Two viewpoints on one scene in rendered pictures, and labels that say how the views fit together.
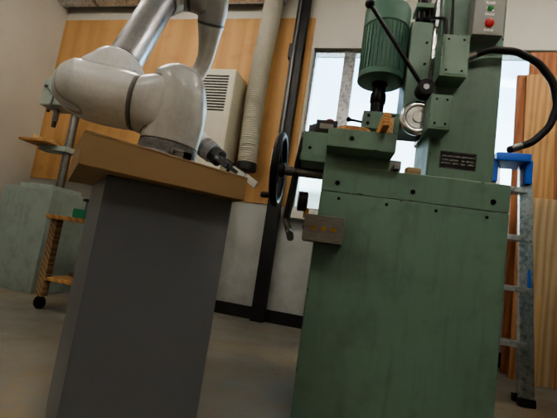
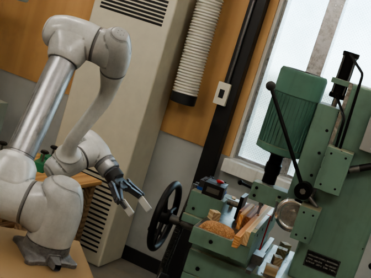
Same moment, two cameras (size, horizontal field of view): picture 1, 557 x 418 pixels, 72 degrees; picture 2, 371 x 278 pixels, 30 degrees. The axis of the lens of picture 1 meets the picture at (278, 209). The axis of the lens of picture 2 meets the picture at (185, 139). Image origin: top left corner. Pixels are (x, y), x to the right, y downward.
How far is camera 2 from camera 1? 160 cm
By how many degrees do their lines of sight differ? 18
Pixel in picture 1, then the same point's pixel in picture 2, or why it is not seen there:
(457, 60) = (333, 177)
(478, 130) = (348, 239)
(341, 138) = (202, 239)
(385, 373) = not seen: outside the picture
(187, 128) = (62, 239)
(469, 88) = (351, 195)
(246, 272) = not seen: hidden behind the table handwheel
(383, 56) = (278, 137)
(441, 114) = (303, 228)
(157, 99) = (40, 217)
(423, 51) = (321, 139)
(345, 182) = (203, 270)
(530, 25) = not seen: outside the picture
